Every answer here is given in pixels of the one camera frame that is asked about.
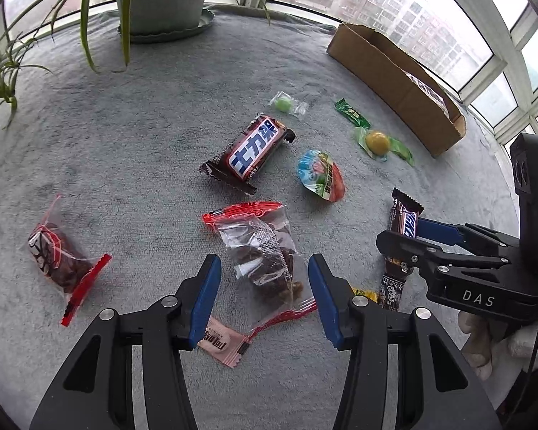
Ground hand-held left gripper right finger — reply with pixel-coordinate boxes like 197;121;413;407
308;253;503;430

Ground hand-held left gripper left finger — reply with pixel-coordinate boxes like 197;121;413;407
29;253;222;430

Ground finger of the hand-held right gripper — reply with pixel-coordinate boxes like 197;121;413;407
376;229;511;278
415;217;521;256

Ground slim brown chocolate bar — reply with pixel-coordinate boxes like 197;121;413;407
377;187;425;313

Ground small yellow candy wrapper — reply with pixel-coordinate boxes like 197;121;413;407
350;287;379;304

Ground clear red-edged dried fruit packet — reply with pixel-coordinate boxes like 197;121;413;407
202;201;319;345
27;195;113;327

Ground yellow candy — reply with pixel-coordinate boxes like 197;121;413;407
352;126;415;167

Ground round colourful jelly cup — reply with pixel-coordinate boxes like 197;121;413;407
297;149;346;203

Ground large brown chocolate bar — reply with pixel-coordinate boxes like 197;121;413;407
199;113;297;195

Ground cardboard box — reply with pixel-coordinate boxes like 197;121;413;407
326;23;468;157

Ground person's right hand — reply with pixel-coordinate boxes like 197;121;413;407
457;311;538;381

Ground pink wrapped candy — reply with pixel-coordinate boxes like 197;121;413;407
197;316;250;368

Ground snack packets inside box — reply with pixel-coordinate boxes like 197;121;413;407
403;71;451;119

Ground small green snack packet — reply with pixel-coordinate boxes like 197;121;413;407
334;97;371;128

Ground green candy in clear wrapper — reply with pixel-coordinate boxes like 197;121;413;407
269;91;308;118

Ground green pot saucer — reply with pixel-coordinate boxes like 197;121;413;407
118;4;216;44

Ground spider plant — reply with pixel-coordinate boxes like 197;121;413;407
9;0;272;73

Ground spider plant offshoot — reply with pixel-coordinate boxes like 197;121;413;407
0;31;52;139

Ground green plastic flower pot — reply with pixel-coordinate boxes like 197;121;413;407
109;0;220;37

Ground black cable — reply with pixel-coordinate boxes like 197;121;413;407
525;320;538;374

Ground white window frame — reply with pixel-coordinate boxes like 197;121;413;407
0;0;538;153

